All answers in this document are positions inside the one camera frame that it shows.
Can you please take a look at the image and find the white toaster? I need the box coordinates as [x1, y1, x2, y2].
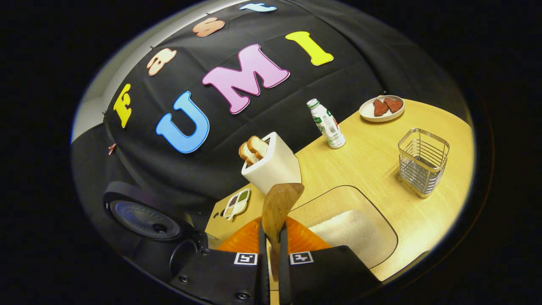
[241, 132, 302, 195]

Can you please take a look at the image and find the metal wire chopstick holder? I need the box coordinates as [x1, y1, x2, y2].
[398, 128, 450, 198]

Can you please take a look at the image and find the dark grey rice cooker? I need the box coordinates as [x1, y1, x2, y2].
[103, 181, 209, 282]

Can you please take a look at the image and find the white divided grain dish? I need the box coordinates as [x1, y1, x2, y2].
[222, 188, 251, 221]

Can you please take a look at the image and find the white drink bottle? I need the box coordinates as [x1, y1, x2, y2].
[307, 99, 346, 149]

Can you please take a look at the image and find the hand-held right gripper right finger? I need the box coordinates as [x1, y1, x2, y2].
[277, 217, 382, 305]

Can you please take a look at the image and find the clear glass container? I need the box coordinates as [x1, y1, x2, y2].
[288, 185, 398, 270]

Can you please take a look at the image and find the white round plate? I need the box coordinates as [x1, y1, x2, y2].
[359, 95, 405, 123]

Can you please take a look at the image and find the white rice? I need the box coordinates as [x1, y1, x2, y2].
[309, 210, 377, 268]

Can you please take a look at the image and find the wooden spoon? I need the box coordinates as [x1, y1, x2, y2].
[261, 183, 304, 282]

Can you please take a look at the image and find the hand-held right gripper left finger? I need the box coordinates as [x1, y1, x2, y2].
[169, 217, 270, 305]

